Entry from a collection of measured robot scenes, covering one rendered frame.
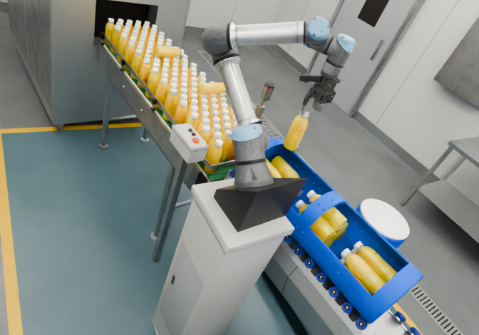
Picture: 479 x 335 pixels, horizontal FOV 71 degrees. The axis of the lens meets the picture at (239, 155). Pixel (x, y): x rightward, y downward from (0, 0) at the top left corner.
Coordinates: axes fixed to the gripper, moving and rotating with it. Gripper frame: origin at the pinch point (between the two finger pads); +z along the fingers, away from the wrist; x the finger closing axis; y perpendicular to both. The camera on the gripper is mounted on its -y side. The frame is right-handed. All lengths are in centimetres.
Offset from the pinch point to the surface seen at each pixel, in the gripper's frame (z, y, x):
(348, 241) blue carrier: 44, 46, 11
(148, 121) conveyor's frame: 65, -89, -23
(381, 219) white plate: 43, 46, 42
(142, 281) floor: 146, -26, -44
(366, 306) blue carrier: 38, 71, -15
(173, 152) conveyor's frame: 64, -55, -23
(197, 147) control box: 36, -27, -31
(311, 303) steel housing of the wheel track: 62, 56, -15
